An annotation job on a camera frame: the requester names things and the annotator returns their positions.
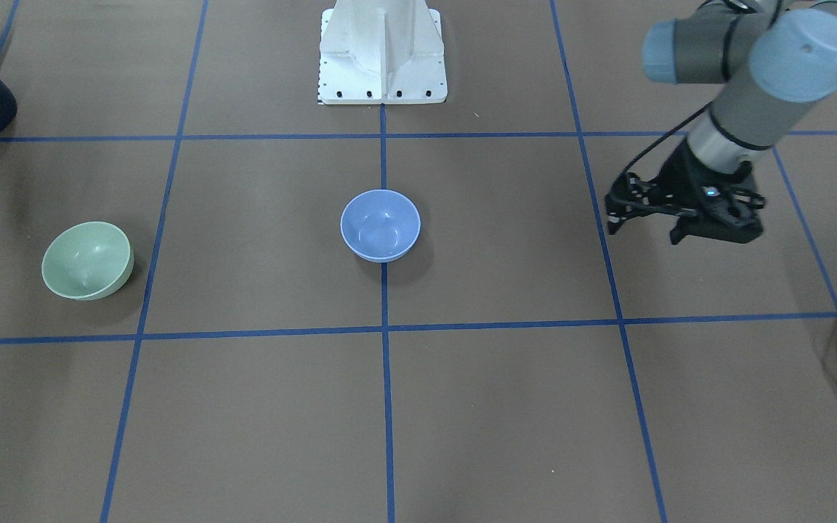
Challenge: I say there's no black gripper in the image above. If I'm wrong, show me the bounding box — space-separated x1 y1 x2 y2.
604 142 753 246

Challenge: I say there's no green bowl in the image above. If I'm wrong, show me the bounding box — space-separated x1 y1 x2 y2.
41 221 135 301

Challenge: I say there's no blue bowl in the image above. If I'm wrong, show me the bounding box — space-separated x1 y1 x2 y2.
339 189 422 264

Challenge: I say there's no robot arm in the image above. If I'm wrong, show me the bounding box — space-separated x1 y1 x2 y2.
604 1 837 245

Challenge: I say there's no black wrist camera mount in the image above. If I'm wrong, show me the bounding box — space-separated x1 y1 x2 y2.
683 182 765 244

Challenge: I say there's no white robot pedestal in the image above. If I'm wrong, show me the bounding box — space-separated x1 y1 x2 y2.
317 1 448 105

